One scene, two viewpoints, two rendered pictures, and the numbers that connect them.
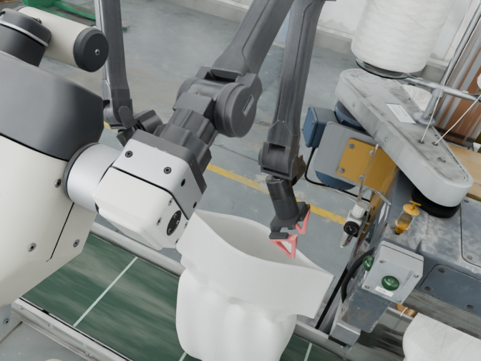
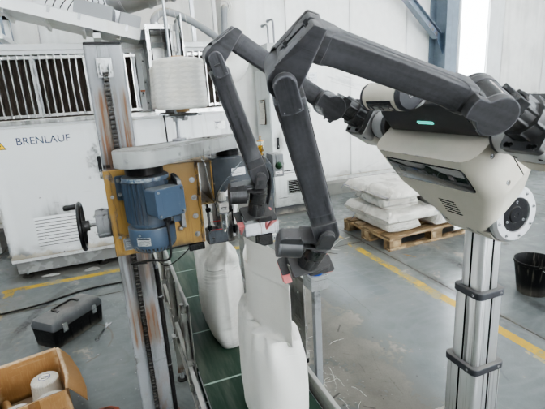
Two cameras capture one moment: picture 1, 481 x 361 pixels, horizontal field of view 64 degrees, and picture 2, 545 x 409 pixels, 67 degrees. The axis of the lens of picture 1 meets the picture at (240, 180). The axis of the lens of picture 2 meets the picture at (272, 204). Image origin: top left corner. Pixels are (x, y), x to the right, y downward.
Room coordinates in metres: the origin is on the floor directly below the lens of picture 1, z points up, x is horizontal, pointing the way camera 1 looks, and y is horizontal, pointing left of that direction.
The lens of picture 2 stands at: (1.50, 0.99, 1.56)
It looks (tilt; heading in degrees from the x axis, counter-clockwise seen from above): 15 degrees down; 232
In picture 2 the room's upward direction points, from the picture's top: 4 degrees counter-clockwise
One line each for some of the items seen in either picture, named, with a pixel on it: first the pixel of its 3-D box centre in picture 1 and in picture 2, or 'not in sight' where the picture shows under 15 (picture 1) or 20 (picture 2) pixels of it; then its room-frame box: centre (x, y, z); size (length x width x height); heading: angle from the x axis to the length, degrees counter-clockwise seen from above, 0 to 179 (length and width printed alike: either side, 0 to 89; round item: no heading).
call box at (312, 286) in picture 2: not in sight; (315, 279); (0.42, -0.14, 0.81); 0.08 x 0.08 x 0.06; 72
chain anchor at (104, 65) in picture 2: not in sight; (104, 67); (1.03, -0.48, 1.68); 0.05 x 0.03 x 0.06; 162
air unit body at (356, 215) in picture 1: (352, 228); (224, 211); (0.73, -0.30, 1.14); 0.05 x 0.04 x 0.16; 162
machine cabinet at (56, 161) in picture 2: not in sight; (121, 152); (0.00, -3.55, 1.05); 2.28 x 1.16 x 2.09; 162
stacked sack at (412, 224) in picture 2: not in sight; (385, 217); (-2.05, -1.61, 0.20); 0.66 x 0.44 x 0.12; 72
